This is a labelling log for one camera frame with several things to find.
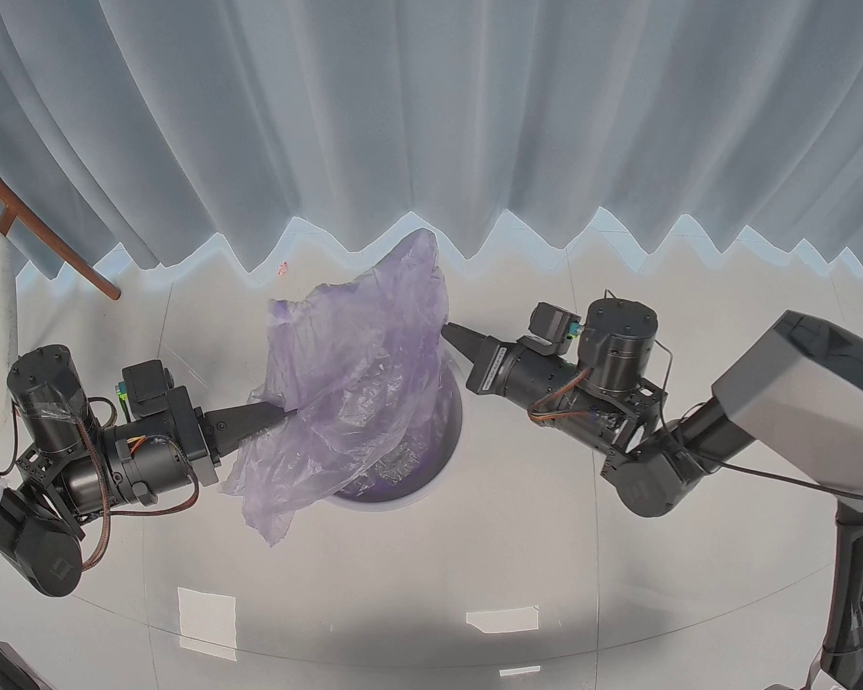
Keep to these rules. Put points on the wooden chair white cushion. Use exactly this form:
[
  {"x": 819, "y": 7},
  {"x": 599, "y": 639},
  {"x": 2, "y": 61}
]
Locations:
[{"x": 57, "y": 245}]

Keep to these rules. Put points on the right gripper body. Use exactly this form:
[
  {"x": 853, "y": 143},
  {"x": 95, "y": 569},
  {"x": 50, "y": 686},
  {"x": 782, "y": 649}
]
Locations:
[{"x": 525, "y": 374}]

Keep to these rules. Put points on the white trash bin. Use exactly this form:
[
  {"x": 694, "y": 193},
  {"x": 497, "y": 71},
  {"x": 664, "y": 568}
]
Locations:
[{"x": 454, "y": 421}]

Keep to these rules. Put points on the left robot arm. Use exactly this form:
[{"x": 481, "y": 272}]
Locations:
[{"x": 43, "y": 399}]

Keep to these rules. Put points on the pale blue curtain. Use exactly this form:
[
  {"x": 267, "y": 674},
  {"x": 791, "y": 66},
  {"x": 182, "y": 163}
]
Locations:
[{"x": 431, "y": 83}]

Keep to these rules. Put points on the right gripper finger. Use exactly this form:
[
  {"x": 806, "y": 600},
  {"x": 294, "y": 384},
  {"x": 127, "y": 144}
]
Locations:
[
  {"x": 476, "y": 342},
  {"x": 476, "y": 362}
]

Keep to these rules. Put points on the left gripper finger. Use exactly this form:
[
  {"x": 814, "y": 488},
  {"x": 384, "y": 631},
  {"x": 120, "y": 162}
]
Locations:
[
  {"x": 234, "y": 420},
  {"x": 229, "y": 444}
]

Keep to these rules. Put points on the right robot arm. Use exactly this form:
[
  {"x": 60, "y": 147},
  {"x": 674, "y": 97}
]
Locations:
[{"x": 798, "y": 385}]

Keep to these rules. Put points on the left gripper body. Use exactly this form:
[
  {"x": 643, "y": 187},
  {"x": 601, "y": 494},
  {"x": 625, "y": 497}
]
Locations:
[{"x": 180, "y": 443}]

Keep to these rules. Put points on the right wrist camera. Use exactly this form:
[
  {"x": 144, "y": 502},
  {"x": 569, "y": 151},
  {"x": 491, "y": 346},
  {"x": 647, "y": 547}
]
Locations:
[{"x": 546, "y": 324}]

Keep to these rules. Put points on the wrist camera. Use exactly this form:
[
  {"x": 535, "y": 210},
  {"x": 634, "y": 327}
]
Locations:
[
  {"x": 546, "y": 324},
  {"x": 147, "y": 385}
]

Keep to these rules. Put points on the purple plastic bag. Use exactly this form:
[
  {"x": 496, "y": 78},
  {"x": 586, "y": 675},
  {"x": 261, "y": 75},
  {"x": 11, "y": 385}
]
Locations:
[{"x": 359, "y": 356}]

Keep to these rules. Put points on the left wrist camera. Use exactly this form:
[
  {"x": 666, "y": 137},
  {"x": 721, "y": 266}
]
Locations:
[{"x": 147, "y": 385}]

